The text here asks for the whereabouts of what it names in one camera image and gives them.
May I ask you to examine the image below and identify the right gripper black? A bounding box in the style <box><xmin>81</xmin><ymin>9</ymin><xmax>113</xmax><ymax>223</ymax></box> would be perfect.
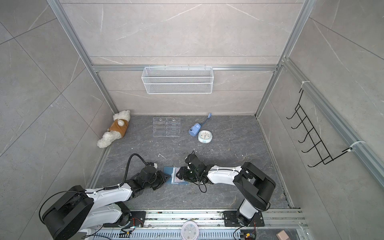
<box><xmin>174</xmin><ymin>166</ymin><xmax>200</xmax><ymax>183</ymax></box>

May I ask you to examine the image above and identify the blue leather card holder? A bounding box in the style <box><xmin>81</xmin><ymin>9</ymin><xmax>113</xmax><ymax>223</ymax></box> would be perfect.
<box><xmin>164</xmin><ymin>167</ymin><xmax>188</xmax><ymax>185</ymax></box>

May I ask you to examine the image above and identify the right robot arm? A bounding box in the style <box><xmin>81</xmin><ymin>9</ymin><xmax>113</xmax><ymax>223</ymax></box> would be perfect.
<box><xmin>175</xmin><ymin>153</ymin><xmax>276</xmax><ymax>226</ymax></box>

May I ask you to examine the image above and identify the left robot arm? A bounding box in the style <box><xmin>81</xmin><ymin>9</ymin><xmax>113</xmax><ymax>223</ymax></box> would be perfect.
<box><xmin>39</xmin><ymin>163</ymin><xmax>171</xmax><ymax>240</ymax></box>

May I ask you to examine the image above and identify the small white round clock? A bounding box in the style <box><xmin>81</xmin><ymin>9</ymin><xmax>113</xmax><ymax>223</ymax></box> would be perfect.
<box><xmin>198</xmin><ymin>130</ymin><xmax>213</xmax><ymax>144</ymax></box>

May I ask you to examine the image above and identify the blue brush tool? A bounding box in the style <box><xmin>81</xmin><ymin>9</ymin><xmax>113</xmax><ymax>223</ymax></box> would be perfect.
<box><xmin>189</xmin><ymin>113</ymin><xmax>212</xmax><ymax>137</ymax></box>

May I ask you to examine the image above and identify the clear acrylic organizer tray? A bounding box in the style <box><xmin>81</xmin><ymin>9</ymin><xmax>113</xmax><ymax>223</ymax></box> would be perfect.
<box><xmin>153</xmin><ymin>117</ymin><xmax>181</xmax><ymax>138</ymax></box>

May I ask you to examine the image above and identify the white clock at front edge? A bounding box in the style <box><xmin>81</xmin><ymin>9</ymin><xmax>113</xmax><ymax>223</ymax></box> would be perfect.
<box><xmin>181</xmin><ymin>221</ymin><xmax>199</xmax><ymax>240</ymax></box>

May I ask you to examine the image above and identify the white teddy bear brown vest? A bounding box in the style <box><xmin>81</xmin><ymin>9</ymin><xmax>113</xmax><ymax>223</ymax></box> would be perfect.
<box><xmin>97</xmin><ymin>110</ymin><xmax>131</xmax><ymax>149</ymax></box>

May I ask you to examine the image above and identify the pink block at front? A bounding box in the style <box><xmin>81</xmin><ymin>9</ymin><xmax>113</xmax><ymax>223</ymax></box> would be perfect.
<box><xmin>276</xmin><ymin>230</ymin><xmax>291</xmax><ymax>240</ymax></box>

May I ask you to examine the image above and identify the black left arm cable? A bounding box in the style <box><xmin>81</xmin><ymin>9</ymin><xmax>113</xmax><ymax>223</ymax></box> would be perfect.
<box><xmin>121</xmin><ymin>153</ymin><xmax>148</xmax><ymax>187</ymax></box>

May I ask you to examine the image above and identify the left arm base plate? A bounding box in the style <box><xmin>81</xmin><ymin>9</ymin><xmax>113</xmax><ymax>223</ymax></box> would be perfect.
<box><xmin>103</xmin><ymin>211</ymin><xmax>147</xmax><ymax>228</ymax></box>

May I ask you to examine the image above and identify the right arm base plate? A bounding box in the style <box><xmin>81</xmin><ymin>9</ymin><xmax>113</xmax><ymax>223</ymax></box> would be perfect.
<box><xmin>222</xmin><ymin>211</ymin><xmax>265</xmax><ymax>227</ymax></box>

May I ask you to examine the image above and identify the white wire mesh basket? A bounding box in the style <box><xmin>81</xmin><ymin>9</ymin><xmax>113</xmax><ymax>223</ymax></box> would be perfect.
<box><xmin>142</xmin><ymin>67</ymin><xmax>214</xmax><ymax>95</ymax></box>

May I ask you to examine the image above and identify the aluminium front rail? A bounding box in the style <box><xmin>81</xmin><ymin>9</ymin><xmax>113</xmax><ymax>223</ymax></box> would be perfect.
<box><xmin>92</xmin><ymin>209</ymin><xmax>313</xmax><ymax>240</ymax></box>

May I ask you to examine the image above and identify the black wire hook rack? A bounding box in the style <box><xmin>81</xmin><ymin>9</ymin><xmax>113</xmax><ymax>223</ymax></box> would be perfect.
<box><xmin>286</xmin><ymin>89</ymin><xmax>353</xmax><ymax>168</ymax></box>

